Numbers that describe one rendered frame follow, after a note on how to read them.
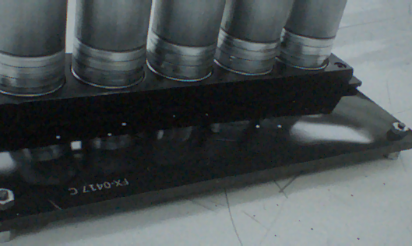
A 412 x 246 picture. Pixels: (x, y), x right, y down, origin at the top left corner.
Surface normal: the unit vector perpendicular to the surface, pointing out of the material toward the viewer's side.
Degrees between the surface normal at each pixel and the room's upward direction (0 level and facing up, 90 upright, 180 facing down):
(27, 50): 90
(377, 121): 0
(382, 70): 0
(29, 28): 90
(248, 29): 90
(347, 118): 0
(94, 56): 90
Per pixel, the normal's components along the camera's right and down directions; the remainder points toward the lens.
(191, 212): 0.18, -0.83
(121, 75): 0.43, 0.54
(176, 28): -0.25, 0.48
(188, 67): 0.18, 0.55
